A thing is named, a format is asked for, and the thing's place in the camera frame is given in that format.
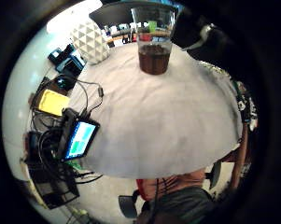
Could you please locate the white tablecloth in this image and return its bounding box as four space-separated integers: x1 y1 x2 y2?
66 41 244 180

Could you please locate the the person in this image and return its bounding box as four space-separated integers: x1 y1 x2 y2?
134 167 218 224

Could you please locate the bundle of black cables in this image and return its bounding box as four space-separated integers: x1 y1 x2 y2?
23 111 104 188

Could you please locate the white marker cube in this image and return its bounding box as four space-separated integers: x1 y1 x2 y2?
239 92 260 132

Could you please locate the yellow notepad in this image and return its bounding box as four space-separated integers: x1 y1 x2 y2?
36 89 71 118

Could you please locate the clear plastic cup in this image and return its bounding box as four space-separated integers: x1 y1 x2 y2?
130 6 177 76

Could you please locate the small black screen device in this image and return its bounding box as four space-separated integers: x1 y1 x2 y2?
61 107 101 161

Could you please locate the black and blue case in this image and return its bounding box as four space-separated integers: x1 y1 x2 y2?
55 49 87 77

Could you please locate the thin black cable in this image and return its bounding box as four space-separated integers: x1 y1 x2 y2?
74 78 105 118

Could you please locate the dark brown drink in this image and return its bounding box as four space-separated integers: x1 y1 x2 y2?
137 45 173 76

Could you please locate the black mesh basket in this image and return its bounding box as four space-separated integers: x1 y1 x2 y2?
27 164 81 210

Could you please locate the white geometric faceted vase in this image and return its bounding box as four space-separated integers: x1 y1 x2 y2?
70 19 111 65

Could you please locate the small black electronic box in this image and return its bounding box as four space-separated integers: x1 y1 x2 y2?
48 47 68 65

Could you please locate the black office chair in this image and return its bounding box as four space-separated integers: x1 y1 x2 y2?
118 160 223 219

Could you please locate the round black device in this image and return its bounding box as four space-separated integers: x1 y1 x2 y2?
54 74 77 91

